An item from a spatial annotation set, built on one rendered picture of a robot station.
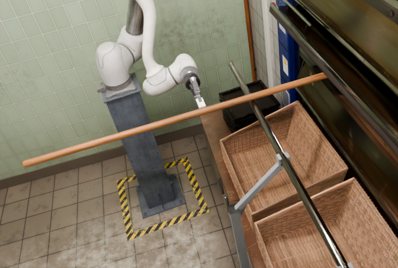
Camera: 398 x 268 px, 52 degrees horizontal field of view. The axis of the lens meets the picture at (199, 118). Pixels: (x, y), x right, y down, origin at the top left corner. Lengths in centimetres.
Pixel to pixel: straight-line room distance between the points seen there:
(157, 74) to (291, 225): 96
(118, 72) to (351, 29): 127
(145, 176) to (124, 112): 55
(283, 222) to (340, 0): 99
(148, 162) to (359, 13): 166
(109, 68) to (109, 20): 64
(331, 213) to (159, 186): 129
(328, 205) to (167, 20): 164
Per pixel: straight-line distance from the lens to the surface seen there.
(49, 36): 293
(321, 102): 206
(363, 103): 135
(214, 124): 264
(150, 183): 284
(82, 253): 300
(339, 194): 196
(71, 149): 180
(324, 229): 134
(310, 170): 225
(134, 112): 244
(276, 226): 197
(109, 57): 228
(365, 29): 154
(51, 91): 314
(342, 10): 167
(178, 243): 280
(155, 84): 204
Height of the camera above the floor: 228
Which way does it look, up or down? 39 degrees down
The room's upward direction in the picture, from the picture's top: 13 degrees counter-clockwise
